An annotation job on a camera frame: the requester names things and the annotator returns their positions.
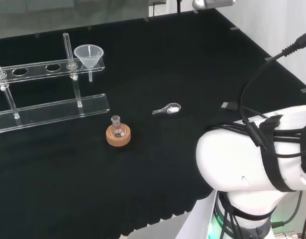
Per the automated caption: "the small glass round-bottom flask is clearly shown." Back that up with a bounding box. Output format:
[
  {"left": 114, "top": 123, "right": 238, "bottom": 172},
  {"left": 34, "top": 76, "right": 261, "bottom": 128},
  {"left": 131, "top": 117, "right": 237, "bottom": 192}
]
[{"left": 110, "top": 115, "right": 125, "bottom": 138}]

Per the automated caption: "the grey cable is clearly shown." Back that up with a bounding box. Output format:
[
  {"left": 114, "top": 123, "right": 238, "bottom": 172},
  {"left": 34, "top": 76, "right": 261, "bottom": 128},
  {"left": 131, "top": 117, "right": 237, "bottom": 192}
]
[{"left": 271, "top": 191, "right": 304, "bottom": 229}]

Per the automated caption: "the black bench cloth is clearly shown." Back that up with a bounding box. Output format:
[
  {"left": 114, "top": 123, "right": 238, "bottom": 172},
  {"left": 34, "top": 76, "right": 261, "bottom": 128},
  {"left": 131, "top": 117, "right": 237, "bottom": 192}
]
[{"left": 0, "top": 7, "right": 306, "bottom": 237}]

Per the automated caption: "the brown cork ring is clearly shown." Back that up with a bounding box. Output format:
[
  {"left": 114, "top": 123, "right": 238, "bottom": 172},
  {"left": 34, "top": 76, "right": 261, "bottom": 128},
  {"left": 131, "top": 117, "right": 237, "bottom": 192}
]
[{"left": 105, "top": 123, "right": 132, "bottom": 147}]

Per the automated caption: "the clear plastic funnel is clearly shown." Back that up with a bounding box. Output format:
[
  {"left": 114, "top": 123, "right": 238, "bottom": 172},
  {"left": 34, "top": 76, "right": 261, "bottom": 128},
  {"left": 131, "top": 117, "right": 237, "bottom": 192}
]
[{"left": 73, "top": 44, "right": 104, "bottom": 83}]

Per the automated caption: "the clear acrylic funnel stand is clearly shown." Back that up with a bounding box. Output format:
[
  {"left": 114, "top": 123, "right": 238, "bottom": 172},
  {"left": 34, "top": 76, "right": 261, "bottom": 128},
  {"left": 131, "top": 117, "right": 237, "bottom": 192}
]
[{"left": 0, "top": 32, "right": 110, "bottom": 135}]

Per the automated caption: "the grey device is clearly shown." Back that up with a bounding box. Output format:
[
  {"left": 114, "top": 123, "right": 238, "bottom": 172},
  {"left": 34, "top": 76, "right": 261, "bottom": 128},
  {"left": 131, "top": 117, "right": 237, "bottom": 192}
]
[{"left": 192, "top": 0, "right": 237, "bottom": 9}]

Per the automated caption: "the black plug with silver tip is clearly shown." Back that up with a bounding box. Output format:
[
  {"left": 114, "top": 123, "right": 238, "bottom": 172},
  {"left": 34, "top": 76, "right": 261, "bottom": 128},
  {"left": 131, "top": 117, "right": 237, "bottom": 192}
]
[{"left": 221, "top": 101, "right": 239, "bottom": 111}]

